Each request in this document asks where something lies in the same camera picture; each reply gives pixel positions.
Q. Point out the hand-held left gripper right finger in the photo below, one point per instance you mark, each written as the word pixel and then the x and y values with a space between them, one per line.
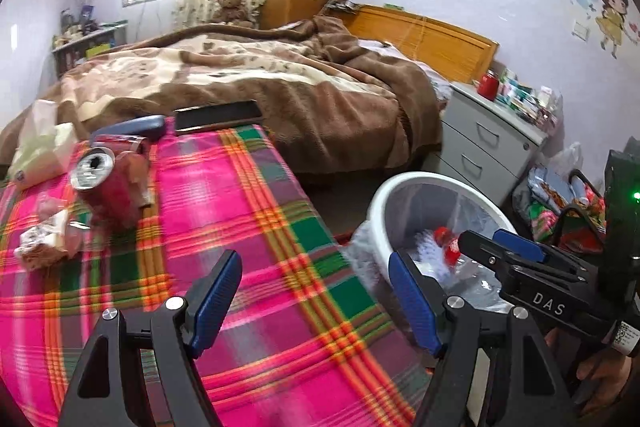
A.
pixel 412 302

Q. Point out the blue patterned bag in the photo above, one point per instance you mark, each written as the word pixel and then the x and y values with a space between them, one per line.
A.
pixel 545 187

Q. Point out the clear plastic bin liner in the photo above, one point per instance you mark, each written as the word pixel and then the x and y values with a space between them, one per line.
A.
pixel 365 257

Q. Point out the grey nightstand with drawers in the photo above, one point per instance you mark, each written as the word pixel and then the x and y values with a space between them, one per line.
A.
pixel 490 142

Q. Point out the brown teddy bear red hat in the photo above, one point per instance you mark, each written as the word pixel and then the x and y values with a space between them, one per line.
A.
pixel 232 7

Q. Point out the pile of small medicine boxes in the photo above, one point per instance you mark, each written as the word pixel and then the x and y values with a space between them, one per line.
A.
pixel 530 99

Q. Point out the white foam net sleeve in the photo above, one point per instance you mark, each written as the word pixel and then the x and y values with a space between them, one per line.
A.
pixel 420 252

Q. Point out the red drink can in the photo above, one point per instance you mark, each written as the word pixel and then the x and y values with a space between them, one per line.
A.
pixel 107 187

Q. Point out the cluttered white shelf unit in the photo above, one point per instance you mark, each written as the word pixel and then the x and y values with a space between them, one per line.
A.
pixel 90 47

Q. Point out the pink green plaid tablecloth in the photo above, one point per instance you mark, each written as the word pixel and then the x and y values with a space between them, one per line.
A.
pixel 250 217

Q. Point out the girl wall sticker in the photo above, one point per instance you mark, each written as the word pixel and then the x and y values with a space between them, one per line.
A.
pixel 612 14

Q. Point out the person's right hand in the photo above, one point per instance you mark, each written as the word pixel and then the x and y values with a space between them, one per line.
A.
pixel 605 377

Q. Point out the green white tissue pack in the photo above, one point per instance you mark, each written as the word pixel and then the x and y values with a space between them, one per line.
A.
pixel 45 147

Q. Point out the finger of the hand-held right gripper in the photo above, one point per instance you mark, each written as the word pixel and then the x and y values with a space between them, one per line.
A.
pixel 482 252
pixel 520 243

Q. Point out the clear plastic bottle red label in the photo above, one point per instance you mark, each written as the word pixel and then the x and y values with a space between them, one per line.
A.
pixel 447 244

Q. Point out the brown plush blanket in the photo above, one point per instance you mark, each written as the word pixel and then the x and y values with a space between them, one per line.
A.
pixel 300 107

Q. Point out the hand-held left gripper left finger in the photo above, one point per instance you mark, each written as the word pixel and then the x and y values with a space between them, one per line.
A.
pixel 217 297

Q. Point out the pink crumpled wrapper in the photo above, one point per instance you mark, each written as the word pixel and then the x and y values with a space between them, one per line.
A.
pixel 50 208

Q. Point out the blue grey oblong case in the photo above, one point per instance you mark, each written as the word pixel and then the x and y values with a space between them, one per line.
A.
pixel 142 127

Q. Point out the white round trash bin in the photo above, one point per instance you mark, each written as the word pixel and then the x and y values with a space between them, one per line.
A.
pixel 395 202

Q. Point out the white plastic bag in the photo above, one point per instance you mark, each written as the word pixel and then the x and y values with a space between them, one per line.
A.
pixel 567 157

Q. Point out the wooden bed headboard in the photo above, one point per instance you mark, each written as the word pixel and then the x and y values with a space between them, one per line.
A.
pixel 425 37

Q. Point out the red mug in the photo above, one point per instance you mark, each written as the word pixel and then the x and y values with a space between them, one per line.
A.
pixel 488 86

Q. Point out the white floral bed sheet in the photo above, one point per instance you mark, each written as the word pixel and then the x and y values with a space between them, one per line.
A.
pixel 415 67

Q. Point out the beige paper wrapper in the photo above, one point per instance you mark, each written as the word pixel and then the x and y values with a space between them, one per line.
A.
pixel 139 179

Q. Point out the brown patterned white carton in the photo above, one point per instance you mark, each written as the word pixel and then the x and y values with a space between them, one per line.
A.
pixel 40 239

